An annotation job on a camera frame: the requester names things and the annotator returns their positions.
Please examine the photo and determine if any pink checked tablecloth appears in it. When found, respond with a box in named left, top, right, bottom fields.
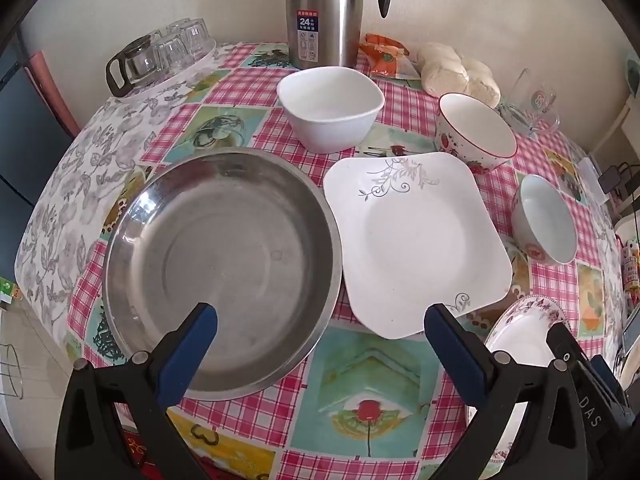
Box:
left=65, top=42, right=626, bottom=480

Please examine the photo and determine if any small light blue bowl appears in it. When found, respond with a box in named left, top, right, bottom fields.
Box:
left=511, top=174, right=578, bottom=266

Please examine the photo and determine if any red-rimmed strawberry bowl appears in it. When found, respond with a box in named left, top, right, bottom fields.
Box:
left=437, top=92, right=518, bottom=176

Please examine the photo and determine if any clear glass mug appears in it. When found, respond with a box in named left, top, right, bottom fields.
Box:
left=500, top=67, right=561, bottom=136

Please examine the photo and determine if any white square bowl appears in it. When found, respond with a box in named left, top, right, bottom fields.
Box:
left=276, top=66, right=386, bottom=154

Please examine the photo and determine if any white square plate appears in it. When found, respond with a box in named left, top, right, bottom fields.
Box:
left=322, top=152, right=514, bottom=339

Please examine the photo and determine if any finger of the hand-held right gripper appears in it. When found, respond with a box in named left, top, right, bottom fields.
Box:
left=546, top=322, right=583, bottom=378
left=582, top=352, right=626, bottom=406

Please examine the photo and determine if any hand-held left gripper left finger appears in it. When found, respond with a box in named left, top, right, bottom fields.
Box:
left=55, top=302, right=218, bottom=480

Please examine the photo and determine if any wire basket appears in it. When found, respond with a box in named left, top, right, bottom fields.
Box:
left=0, top=342, right=26, bottom=401

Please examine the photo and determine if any glass teapot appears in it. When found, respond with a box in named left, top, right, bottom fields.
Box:
left=105, top=34, right=166, bottom=98

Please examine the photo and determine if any stainless steel thermos jug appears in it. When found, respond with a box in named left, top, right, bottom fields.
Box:
left=286, top=0, right=393, bottom=71

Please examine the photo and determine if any white serving tray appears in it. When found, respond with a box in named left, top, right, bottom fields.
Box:
left=107, top=40, right=218, bottom=101

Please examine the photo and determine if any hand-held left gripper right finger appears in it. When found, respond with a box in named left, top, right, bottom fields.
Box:
left=424, top=303, right=590, bottom=480

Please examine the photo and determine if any pink floral round plate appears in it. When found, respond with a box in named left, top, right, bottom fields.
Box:
left=465, top=294, right=576, bottom=465

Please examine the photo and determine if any round stainless steel plate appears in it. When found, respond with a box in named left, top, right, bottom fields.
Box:
left=102, top=147, right=343, bottom=402

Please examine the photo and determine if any dark blue cabinet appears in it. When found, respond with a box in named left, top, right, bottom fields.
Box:
left=0, top=35, right=76, bottom=201

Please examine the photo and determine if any white shelf unit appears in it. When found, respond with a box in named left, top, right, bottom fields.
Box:
left=587, top=95, right=640, bottom=161

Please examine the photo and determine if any colourful patterned roll stack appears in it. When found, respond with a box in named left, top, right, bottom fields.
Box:
left=620, top=237, right=640, bottom=306

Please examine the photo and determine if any grey floral tablecloth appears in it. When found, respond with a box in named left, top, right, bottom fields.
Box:
left=15, top=42, right=218, bottom=341

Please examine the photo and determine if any white power strip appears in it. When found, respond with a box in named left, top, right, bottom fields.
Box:
left=580, top=157, right=608, bottom=206

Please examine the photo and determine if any bag of steamed buns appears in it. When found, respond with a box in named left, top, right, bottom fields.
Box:
left=417, top=42, right=502, bottom=109

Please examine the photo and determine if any orange snack packet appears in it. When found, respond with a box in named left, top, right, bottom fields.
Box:
left=359, top=34, right=423, bottom=81

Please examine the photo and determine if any black charger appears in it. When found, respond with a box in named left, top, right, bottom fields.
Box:
left=597, top=162, right=626, bottom=193

